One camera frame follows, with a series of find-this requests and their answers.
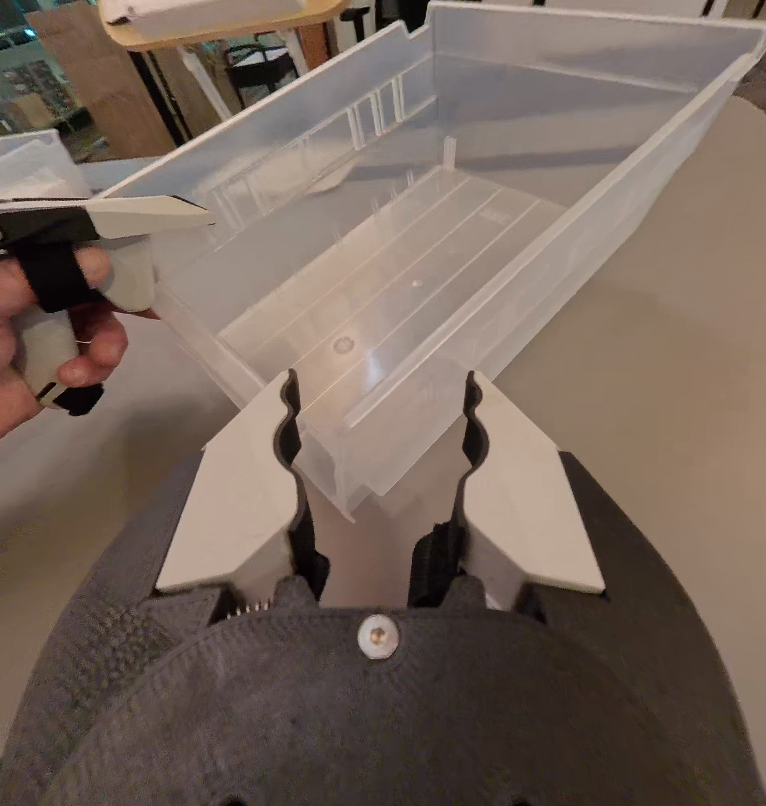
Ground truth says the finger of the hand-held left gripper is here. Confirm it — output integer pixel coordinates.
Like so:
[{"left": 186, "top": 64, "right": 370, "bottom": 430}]
[{"left": 87, "top": 195, "right": 217, "bottom": 240}]

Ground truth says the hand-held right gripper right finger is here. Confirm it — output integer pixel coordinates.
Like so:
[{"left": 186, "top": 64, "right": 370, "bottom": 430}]
[{"left": 408, "top": 369, "right": 607, "bottom": 610}]

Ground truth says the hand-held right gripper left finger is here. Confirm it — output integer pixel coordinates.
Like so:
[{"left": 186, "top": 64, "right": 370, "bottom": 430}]
[{"left": 155, "top": 369, "right": 331, "bottom": 602}]

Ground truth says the clear plastic bin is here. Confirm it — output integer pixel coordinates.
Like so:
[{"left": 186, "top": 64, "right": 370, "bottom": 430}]
[
  {"left": 96, "top": 0, "right": 766, "bottom": 523},
  {"left": 0, "top": 129, "right": 100, "bottom": 205}
]

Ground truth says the metal storage shelf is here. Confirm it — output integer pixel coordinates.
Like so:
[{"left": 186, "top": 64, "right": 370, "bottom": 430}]
[{"left": 0, "top": 25, "right": 75, "bottom": 136}]

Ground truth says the black metal cart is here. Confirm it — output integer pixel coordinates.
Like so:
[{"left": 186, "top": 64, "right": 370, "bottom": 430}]
[{"left": 222, "top": 34, "right": 298, "bottom": 109}]

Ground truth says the wooden instruction board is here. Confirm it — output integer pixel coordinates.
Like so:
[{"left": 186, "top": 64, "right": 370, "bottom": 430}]
[{"left": 99, "top": 0, "right": 352, "bottom": 52}]

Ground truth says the white instruction sheet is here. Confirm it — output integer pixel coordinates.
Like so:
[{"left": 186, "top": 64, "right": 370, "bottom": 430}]
[{"left": 99, "top": 0, "right": 308, "bottom": 40}]

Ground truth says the brown wooden beam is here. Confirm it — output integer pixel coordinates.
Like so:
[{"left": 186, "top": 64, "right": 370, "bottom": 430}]
[{"left": 298, "top": 24, "right": 330, "bottom": 71}]

